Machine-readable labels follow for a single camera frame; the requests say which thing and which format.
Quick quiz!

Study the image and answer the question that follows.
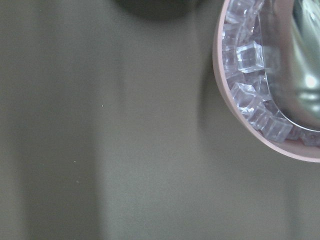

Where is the metal scoop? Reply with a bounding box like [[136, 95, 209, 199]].
[[259, 0, 320, 132]]

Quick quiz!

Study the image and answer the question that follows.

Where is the pink ice bowl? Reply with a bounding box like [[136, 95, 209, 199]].
[[212, 0, 320, 163]]

